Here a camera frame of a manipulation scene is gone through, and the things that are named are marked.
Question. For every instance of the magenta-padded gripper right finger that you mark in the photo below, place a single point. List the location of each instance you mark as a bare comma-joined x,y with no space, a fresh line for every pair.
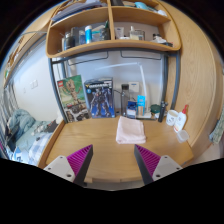
151,163

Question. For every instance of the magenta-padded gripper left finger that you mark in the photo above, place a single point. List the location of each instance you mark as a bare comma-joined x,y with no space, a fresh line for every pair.
75,163

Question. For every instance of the pink towel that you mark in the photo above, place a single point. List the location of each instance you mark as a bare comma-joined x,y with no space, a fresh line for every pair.
130,130

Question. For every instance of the small clear plastic cup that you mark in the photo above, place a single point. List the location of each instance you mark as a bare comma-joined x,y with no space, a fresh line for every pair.
182,136

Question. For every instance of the white bottle with red cap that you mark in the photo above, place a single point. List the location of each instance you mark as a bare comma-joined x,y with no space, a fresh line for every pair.
180,121

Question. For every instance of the dark green round container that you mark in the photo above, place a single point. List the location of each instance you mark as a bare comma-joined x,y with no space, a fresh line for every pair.
155,108

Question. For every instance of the small dark blue carton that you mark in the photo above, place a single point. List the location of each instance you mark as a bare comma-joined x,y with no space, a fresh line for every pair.
131,110

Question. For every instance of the light blue slim box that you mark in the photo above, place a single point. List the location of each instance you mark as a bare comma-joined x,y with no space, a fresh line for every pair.
141,106

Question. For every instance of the bed with blue-green bedding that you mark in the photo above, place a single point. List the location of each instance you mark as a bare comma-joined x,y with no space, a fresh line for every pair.
23,133

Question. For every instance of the green tree-figure toy box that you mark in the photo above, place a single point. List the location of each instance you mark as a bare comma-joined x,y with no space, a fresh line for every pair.
72,98

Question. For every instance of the clear bottle with black cap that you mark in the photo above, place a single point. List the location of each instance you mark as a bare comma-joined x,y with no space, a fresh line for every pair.
125,100

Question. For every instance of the blue robot model kit box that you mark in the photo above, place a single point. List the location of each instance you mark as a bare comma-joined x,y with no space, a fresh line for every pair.
99,98

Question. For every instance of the green hanging cloth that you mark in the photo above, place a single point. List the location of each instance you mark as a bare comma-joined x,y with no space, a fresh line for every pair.
218,130

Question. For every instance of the wooden shelf unit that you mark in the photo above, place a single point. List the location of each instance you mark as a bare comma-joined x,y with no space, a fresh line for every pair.
110,45

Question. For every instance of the white wall socket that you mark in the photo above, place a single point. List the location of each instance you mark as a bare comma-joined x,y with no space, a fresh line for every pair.
134,86

